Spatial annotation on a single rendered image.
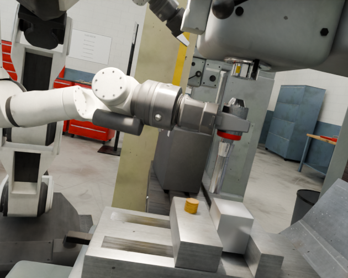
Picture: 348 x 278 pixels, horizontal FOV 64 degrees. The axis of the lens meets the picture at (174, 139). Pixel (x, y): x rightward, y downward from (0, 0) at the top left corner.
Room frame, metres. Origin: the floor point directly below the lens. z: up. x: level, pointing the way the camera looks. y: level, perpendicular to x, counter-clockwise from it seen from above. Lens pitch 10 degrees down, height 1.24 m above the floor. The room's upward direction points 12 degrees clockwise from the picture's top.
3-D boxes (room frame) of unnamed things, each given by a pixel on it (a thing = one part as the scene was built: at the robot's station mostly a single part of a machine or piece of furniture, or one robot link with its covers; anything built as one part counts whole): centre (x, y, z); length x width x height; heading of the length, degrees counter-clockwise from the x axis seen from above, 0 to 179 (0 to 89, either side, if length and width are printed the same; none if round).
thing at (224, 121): (0.49, -0.10, 1.20); 0.06 x 0.02 x 0.03; 82
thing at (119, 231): (0.41, -0.08, 0.99); 0.35 x 0.15 x 0.11; 96
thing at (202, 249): (0.41, -0.06, 1.03); 0.15 x 0.06 x 0.04; 6
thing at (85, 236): (0.39, 0.11, 0.98); 0.04 x 0.02 x 0.02; 96
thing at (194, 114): (0.54, -0.01, 1.20); 0.13 x 0.12 x 0.10; 172
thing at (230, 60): (0.52, -0.10, 1.31); 0.09 x 0.09 x 0.01
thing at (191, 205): (0.43, -0.05, 1.06); 0.02 x 0.02 x 0.02
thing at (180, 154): (0.91, -0.03, 1.04); 0.22 x 0.12 x 0.20; 15
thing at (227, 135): (0.53, -0.10, 1.17); 0.05 x 0.05 x 0.01
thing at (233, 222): (0.42, -0.11, 1.04); 0.06 x 0.05 x 0.06; 6
